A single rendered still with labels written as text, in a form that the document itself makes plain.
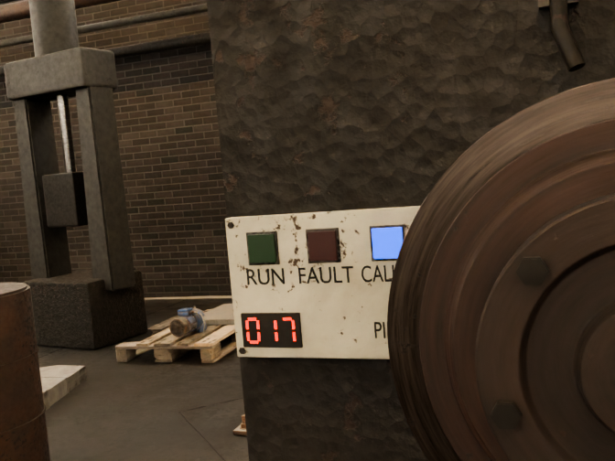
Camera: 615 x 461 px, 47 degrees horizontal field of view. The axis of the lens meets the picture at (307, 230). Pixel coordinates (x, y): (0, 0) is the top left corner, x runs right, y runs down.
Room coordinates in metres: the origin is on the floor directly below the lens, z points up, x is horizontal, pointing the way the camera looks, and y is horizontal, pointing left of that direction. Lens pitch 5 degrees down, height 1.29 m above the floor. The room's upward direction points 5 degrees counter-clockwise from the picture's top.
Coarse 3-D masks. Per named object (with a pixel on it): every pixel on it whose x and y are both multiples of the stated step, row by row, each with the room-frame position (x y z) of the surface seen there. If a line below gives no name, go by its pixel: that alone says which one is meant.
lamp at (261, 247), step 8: (248, 240) 0.88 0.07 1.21; (256, 240) 0.88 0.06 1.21; (264, 240) 0.87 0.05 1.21; (272, 240) 0.87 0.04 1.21; (256, 248) 0.88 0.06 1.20; (264, 248) 0.87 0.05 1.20; (272, 248) 0.87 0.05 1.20; (256, 256) 0.88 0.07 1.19; (264, 256) 0.87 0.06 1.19; (272, 256) 0.87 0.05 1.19
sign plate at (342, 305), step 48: (240, 240) 0.89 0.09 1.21; (288, 240) 0.87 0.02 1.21; (240, 288) 0.89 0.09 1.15; (288, 288) 0.87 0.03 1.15; (336, 288) 0.85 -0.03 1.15; (384, 288) 0.83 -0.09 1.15; (240, 336) 0.89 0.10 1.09; (288, 336) 0.87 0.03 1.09; (336, 336) 0.85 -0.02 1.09; (384, 336) 0.83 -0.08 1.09
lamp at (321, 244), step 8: (312, 232) 0.85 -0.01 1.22; (320, 232) 0.85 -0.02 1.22; (328, 232) 0.84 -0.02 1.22; (312, 240) 0.85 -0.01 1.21; (320, 240) 0.85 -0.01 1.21; (328, 240) 0.84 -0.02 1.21; (336, 240) 0.84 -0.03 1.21; (312, 248) 0.85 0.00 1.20; (320, 248) 0.85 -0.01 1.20; (328, 248) 0.84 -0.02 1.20; (336, 248) 0.84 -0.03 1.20; (312, 256) 0.85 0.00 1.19; (320, 256) 0.85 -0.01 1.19; (328, 256) 0.84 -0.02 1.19; (336, 256) 0.84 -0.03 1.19
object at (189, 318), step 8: (184, 312) 5.16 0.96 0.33; (192, 312) 5.19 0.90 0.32; (200, 312) 5.33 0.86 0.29; (176, 320) 5.08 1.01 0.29; (184, 320) 5.10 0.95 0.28; (192, 320) 5.17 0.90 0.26; (200, 320) 5.26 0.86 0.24; (176, 328) 5.08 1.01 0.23; (184, 328) 5.06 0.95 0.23; (192, 328) 5.20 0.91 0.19; (200, 328) 5.27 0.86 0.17; (176, 336) 5.08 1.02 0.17
